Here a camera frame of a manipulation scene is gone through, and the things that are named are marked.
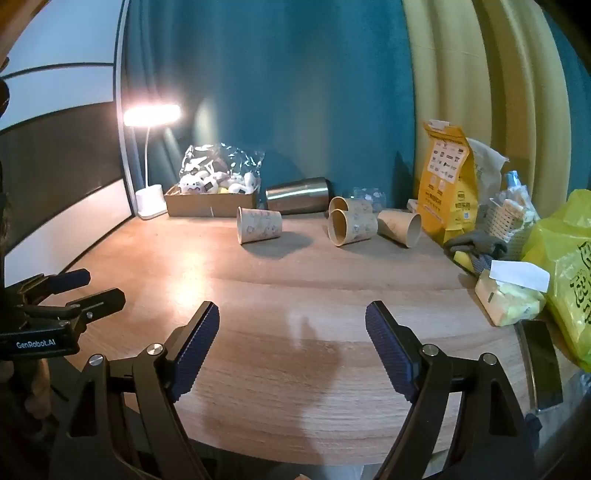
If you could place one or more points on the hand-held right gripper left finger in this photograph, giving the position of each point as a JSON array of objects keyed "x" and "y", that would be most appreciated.
[{"x": 196, "y": 350}]

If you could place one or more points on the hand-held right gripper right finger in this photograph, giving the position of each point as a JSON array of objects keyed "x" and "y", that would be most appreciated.
[{"x": 390, "y": 350}]

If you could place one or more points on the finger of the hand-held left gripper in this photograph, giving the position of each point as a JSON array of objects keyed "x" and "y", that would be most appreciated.
[
  {"x": 69, "y": 280},
  {"x": 101, "y": 300}
]

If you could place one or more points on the brown paper cup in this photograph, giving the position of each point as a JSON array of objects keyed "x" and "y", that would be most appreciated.
[{"x": 399, "y": 226}]

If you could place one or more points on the printed paper cup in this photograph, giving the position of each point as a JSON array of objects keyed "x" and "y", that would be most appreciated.
[
  {"x": 261, "y": 225},
  {"x": 358, "y": 205},
  {"x": 355, "y": 227}
]

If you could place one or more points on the white desk lamp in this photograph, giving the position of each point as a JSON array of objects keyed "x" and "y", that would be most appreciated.
[{"x": 150, "y": 201}]

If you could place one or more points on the yellow sponge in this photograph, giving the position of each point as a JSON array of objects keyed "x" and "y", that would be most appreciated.
[{"x": 464, "y": 261}]

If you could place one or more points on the yellow tissue pack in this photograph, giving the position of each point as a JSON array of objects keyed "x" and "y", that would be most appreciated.
[{"x": 508, "y": 300}]

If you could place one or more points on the grey glove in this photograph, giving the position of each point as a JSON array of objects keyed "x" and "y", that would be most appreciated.
[{"x": 475, "y": 242}]

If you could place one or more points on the cardboard box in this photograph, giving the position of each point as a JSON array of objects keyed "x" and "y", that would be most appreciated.
[{"x": 212, "y": 201}]

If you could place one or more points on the black phone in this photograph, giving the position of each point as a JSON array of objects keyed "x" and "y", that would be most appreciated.
[{"x": 542, "y": 360}]

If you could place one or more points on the clear plastic wrapper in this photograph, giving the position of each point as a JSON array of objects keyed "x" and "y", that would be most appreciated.
[{"x": 369, "y": 196}]

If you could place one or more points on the clear bag of plush toys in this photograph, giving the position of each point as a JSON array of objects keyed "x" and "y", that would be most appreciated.
[{"x": 217, "y": 170}]

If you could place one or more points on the white woven basket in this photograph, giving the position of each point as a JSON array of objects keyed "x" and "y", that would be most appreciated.
[{"x": 505, "y": 221}]

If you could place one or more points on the yellow paper bag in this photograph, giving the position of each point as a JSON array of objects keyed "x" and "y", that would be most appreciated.
[{"x": 445, "y": 184}]

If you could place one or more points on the stainless steel tumbler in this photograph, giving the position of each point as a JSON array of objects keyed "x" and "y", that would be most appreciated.
[{"x": 298, "y": 194}]

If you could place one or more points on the yellow-green plastic bag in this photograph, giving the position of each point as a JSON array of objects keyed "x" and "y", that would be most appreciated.
[{"x": 565, "y": 277}]

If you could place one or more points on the beige paper bag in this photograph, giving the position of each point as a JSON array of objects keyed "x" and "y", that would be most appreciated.
[{"x": 485, "y": 170}]

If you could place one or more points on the teal curtain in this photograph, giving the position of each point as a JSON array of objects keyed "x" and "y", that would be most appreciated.
[{"x": 277, "y": 92}]

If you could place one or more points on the yellow curtain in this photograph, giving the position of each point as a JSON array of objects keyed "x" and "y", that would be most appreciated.
[{"x": 485, "y": 69}]

